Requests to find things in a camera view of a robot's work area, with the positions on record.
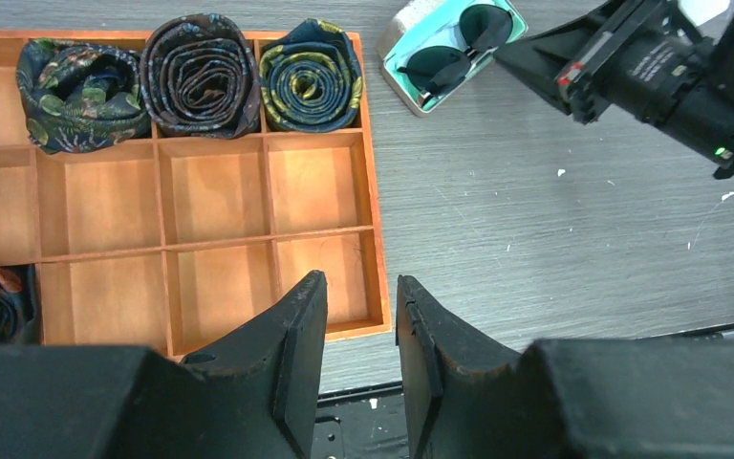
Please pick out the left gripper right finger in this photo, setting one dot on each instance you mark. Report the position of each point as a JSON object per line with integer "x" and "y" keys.
{"x": 467, "y": 395}

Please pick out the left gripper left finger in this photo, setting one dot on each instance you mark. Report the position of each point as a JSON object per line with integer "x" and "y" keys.
{"x": 250, "y": 394}

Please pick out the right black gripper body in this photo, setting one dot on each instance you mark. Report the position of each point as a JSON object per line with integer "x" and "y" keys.
{"x": 680, "y": 81}

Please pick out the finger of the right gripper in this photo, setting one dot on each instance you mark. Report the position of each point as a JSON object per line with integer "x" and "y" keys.
{"x": 573, "y": 67}

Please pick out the black sunglasses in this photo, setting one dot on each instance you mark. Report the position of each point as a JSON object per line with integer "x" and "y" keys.
{"x": 492, "y": 27}

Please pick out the beige glasses case green lining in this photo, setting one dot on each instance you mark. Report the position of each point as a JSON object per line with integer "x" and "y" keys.
{"x": 427, "y": 15}

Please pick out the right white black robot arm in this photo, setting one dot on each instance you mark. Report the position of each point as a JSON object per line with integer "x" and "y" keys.
{"x": 645, "y": 57}

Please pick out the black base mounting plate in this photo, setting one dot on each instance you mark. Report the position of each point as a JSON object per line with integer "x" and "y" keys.
{"x": 360, "y": 423}

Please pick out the orange compartment tray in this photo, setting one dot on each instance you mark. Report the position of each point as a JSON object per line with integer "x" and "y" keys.
{"x": 174, "y": 242}

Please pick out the green yellow patterned rolled item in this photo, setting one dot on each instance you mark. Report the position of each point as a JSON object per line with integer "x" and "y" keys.
{"x": 311, "y": 79}

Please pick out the black patterned rolled item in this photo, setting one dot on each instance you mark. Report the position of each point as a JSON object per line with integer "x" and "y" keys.
{"x": 199, "y": 78}

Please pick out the dark camouflage rolled item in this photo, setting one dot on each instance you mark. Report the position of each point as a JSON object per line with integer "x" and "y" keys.
{"x": 79, "y": 97}

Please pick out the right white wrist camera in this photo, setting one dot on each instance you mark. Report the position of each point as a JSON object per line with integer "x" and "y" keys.
{"x": 698, "y": 12}

